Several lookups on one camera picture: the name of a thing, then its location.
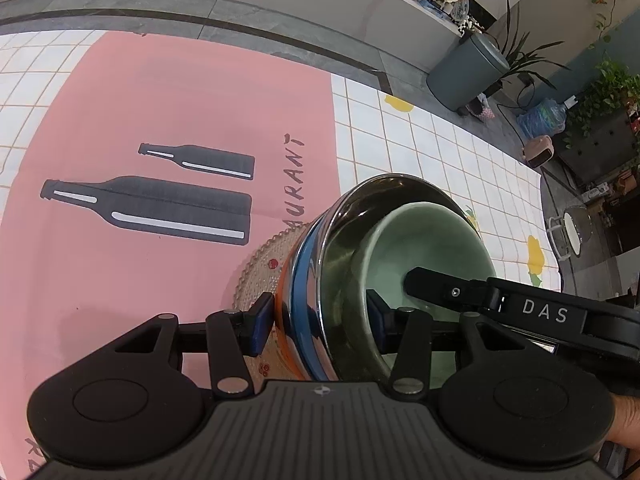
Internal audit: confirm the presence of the orange steel bowl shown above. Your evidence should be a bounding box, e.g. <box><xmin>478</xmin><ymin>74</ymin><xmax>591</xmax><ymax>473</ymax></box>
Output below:
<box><xmin>273</xmin><ymin>253</ymin><xmax>321</xmax><ymax>382</ymax></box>

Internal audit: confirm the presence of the clear patterned glass plate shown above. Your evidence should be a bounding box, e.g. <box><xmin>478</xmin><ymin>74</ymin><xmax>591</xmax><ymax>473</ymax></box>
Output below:
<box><xmin>232</xmin><ymin>223</ymin><xmax>308</xmax><ymax>390</ymax></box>

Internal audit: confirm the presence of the blue steel bowl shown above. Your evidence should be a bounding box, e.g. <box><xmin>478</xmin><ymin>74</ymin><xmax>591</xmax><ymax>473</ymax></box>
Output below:
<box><xmin>286</xmin><ymin>174</ymin><xmax>496</xmax><ymax>382</ymax></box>

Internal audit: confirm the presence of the green ceramic bowl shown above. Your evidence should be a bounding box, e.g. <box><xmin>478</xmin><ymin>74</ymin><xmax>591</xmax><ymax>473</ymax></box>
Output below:
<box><xmin>349</xmin><ymin>200</ymin><xmax>497</xmax><ymax>386</ymax></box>

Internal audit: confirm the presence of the person right hand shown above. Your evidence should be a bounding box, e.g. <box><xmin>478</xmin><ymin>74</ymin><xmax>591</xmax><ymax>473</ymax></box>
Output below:
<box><xmin>605</xmin><ymin>394</ymin><xmax>640</xmax><ymax>451</ymax></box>

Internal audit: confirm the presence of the pink space heater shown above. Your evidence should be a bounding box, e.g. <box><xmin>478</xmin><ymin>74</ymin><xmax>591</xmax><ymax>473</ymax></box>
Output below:
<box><xmin>522</xmin><ymin>136</ymin><xmax>554</xmax><ymax>169</ymax></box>

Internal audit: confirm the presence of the pink placemat with bottles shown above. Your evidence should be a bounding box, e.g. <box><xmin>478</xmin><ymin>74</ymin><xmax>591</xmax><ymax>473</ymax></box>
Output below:
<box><xmin>1</xmin><ymin>30</ymin><xmax>349</xmax><ymax>479</ymax></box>

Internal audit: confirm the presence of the lemon checkered tablecloth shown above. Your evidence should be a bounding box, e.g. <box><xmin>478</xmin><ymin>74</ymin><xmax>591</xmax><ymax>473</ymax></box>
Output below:
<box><xmin>0</xmin><ymin>29</ymin><xmax>564</xmax><ymax>480</ymax></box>

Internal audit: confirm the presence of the water jug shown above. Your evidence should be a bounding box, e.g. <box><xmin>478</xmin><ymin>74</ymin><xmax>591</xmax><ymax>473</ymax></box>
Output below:
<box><xmin>516</xmin><ymin>99</ymin><xmax>567</xmax><ymax>140</ymax></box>

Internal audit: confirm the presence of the green bushy plant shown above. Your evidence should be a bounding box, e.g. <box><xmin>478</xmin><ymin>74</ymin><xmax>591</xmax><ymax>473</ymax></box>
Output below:
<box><xmin>564</xmin><ymin>55</ymin><xmax>639</xmax><ymax>148</ymax></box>

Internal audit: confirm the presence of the tall leafy floor plant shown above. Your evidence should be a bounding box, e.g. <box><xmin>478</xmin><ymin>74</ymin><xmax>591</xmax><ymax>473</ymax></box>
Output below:
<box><xmin>494</xmin><ymin>0</ymin><xmax>570</xmax><ymax>90</ymax></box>

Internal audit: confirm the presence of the grey trash bin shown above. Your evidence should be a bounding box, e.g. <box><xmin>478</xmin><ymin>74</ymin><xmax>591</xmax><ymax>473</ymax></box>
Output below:
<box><xmin>426</xmin><ymin>32</ymin><xmax>510</xmax><ymax>110</ymax></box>

